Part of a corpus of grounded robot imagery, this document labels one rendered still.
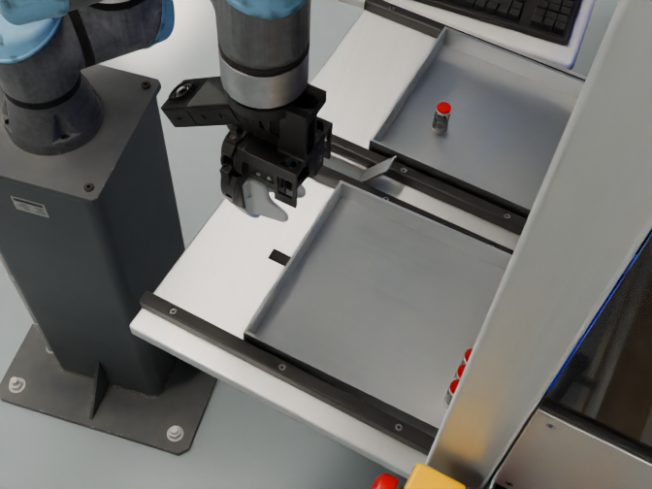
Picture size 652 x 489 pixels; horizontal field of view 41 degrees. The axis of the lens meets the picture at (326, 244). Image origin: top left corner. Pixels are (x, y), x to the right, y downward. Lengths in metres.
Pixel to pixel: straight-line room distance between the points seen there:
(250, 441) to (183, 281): 0.89
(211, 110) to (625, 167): 0.43
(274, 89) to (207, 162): 1.64
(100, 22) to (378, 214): 0.47
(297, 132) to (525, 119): 0.63
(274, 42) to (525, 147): 0.68
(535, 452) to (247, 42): 0.42
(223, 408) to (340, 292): 0.93
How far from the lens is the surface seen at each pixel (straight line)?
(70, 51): 1.28
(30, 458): 2.03
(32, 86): 1.31
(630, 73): 0.43
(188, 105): 0.82
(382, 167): 1.17
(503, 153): 1.27
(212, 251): 1.15
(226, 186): 0.83
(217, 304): 1.11
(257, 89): 0.71
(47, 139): 1.37
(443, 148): 1.26
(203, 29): 2.69
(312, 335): 1.08
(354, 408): 1.02
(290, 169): 0.77
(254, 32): 0.67
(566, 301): 0.58
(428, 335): 1.09
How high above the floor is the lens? 1.85
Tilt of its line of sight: 57 degrees down
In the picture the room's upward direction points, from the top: 4 degrees clockwise
